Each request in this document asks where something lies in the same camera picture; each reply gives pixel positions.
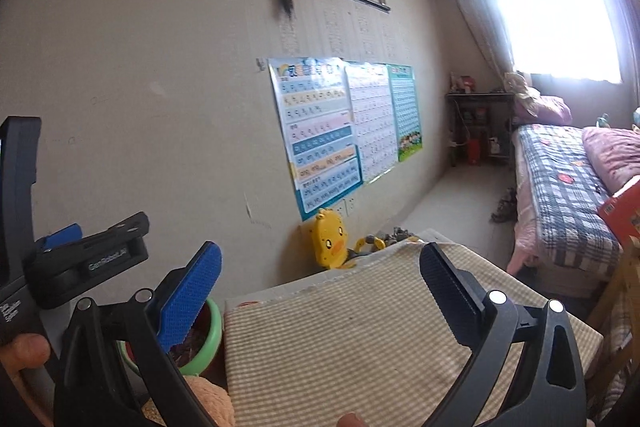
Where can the red container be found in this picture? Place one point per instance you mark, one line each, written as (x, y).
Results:
(473, 152)

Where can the person's left hand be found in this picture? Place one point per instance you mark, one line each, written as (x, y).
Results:
(22, 352)

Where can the white chart wall poster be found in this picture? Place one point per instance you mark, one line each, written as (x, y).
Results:
(372, 122)

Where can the sheer pink curtain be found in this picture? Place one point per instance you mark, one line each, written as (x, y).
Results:
(475, 7)
(631, 47)

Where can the beige crumpled cloth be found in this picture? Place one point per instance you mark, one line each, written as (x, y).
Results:
(520, 87)

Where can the yellow toy vehicle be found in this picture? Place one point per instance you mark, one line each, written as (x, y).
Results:
(367, 243)

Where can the green rimmed red bin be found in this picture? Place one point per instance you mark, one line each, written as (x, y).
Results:
(212, 332)

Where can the pair of shoes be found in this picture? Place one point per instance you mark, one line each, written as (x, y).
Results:
(505, 207)

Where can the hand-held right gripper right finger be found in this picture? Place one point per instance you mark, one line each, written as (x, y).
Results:
(445, 292)

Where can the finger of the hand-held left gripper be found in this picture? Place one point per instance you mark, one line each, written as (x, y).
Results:
(62, 234)
(95, 262)

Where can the bright window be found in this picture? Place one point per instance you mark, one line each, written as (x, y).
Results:
(555, 12)

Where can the small red item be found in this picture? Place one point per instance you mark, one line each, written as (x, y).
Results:
(467, 83)

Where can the dark side table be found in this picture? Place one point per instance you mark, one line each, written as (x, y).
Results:
(480, 96)

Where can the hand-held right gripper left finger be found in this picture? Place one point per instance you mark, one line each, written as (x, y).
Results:
(192, 292)

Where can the blue checked quilt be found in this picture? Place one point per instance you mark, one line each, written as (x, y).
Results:
(560, 187)

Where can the small white item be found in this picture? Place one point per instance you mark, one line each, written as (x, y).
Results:
(495, 146)

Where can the pink comforter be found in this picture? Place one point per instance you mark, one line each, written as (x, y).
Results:
(615, 152)

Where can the wooden chair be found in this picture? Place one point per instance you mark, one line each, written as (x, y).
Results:
(620, 277)

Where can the green chart wall poster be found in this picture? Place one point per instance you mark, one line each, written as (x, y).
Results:
(405, 107)

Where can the yellow duck toy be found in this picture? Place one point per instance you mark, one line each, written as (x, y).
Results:
(330, 242)

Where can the pink bed skirt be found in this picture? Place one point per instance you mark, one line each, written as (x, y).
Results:
(525, 232)

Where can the purple pillow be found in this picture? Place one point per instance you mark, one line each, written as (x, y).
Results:
(547, 109)

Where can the grey toy figures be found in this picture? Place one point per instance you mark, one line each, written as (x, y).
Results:
(402, 234)

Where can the person's right hand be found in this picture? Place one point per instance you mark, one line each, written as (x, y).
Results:
(352, 421)

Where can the white wall outlet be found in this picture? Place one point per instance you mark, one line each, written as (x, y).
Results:
(341, 208)
(352, 203)

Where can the red printed box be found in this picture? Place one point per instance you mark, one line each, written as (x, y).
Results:
(625, 212)

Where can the peach plush toy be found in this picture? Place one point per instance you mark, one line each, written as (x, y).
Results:
(205, 402)

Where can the blue alphabet wall poster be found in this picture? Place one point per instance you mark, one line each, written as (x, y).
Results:
(315, 132)

